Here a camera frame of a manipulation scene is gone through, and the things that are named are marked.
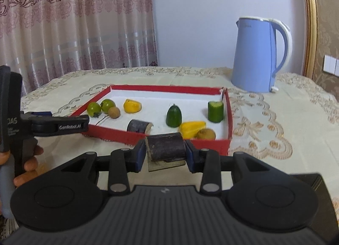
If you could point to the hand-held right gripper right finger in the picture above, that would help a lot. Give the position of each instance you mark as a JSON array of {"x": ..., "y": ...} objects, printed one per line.
[{"x": 191, "y": 157}]

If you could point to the gold curved frame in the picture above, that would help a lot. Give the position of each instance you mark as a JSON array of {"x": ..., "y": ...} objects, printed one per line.
[{"x": 311, "y": 22}]

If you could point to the olive brown round fruit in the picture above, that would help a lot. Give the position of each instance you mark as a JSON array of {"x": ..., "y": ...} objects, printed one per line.
[{"x": 206, "y": 134}]

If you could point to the blue electric kettle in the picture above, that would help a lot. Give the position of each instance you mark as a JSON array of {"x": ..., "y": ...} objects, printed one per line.
[{"x": 254, "y": 57}]

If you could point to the white wall switch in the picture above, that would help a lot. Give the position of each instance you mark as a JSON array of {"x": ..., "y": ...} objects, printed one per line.
[{"x": 331, "y": 65}]

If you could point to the green round jujube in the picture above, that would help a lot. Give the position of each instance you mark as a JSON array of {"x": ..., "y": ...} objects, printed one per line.
[
  {"x": 108, "y": 104},
  {"x": 94, "y": 108}
]

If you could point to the yellow mango piece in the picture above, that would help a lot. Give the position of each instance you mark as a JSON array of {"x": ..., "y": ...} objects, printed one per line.
[
  {"x": 132, "y": 106},
  {"x": 192, "y": 128}
]

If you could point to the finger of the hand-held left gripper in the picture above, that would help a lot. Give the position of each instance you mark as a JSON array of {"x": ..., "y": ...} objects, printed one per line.
[
  {"x": 61, "y": 126},
  {"x": 42, "y": 114}
]

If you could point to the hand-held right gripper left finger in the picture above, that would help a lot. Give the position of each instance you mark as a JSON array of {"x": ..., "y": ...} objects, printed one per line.
[{"x": 140, "y": 156}]

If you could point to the brown longan with stem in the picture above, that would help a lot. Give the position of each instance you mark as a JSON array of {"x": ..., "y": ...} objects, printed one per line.
[{"x": 114, "y": 112}]

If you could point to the red shallow cardboard box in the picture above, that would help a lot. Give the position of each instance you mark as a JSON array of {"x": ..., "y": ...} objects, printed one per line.
[{"x": 159, "y": 102}]

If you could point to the pink patterned curtain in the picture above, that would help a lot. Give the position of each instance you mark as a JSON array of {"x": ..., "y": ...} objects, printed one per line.
[{"x": 74, "y": 22}]

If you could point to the dark green cucumber end piece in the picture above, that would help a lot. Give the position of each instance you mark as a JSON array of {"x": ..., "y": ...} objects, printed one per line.
[{"x": 174, "y": 116}]

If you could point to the cream embroidered tablecloth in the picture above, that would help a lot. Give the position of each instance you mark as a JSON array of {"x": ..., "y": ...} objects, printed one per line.
[{"x": 278, "y": 134}]

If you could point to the light green cucumber piece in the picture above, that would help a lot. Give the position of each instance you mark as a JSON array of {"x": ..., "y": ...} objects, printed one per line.
[{"x": 215, "y": 111}]

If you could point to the person's left hand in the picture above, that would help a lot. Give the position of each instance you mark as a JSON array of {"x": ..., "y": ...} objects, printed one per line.
[{"x": 31, "y": 164}]

